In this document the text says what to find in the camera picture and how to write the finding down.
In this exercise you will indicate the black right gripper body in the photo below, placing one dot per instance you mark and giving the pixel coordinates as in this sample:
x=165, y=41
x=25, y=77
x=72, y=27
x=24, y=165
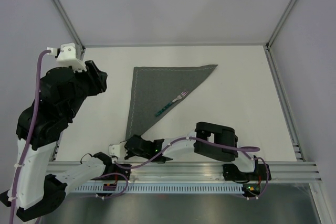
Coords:
x=130, y=153

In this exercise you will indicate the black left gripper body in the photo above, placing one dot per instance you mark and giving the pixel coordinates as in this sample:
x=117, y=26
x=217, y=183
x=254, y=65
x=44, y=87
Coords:
x=91, y=83

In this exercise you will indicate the grey cloth napkin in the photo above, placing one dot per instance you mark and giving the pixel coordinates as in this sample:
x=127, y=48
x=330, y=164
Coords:
x=154, y=87

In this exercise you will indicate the fork with green handle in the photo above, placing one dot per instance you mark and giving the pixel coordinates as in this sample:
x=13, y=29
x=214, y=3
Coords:
x=179, y=97

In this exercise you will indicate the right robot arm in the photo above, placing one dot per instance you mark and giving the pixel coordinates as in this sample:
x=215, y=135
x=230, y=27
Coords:
x=213, y=141

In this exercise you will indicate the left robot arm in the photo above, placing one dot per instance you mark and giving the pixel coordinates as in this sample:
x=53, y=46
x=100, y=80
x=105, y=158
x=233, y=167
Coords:
x=60, y=94

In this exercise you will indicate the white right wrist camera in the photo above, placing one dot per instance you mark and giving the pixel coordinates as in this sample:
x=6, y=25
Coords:
x=118, y=150

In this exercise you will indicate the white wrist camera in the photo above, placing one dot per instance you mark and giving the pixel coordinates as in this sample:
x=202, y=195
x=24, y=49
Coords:
x=68, y=55
x=118, y=150

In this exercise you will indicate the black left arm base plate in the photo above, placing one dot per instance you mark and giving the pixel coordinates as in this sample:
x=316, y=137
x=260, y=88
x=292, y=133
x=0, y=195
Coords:
x=114, y=172

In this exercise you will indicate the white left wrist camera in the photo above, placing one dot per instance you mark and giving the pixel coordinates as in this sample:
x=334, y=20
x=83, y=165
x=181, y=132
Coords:
x=68, y=55

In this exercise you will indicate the white slotted cable duct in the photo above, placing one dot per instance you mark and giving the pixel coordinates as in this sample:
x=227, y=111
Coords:
x=161, y=188

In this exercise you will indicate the aluminium left frame post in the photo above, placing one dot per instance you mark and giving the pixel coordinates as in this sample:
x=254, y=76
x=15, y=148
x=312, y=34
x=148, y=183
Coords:
x=68, y=24

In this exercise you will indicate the aluminium frame post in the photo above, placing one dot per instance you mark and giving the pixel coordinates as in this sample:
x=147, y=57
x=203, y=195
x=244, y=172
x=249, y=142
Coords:
x=68, y=24
x=283, y=18

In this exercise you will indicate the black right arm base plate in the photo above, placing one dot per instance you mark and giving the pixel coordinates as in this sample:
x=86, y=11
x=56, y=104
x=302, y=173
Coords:
x=232, y=173

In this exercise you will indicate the aluminium right frame post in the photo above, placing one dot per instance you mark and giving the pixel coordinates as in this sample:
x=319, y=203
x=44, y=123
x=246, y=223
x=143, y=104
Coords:
x=283, y=18

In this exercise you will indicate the aluminium front rail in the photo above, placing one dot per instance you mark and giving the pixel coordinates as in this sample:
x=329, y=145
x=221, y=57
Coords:
x=210, y=172

